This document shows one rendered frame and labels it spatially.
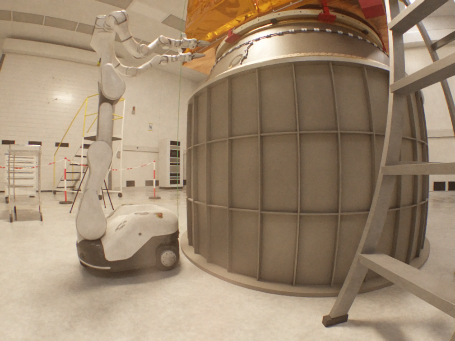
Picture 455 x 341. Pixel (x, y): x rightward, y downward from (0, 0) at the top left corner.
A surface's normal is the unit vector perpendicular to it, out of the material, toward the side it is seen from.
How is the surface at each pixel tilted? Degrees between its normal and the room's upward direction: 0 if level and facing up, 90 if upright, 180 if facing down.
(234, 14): 88
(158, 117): 90
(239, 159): 90
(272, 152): 90
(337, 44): 62
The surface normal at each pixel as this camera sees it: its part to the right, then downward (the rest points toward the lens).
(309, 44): -0.25, -0.48
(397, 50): 0.05, 0.04
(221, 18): -0.69, -0.03
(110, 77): 0.65, -0.04
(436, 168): -1.00, 0.00
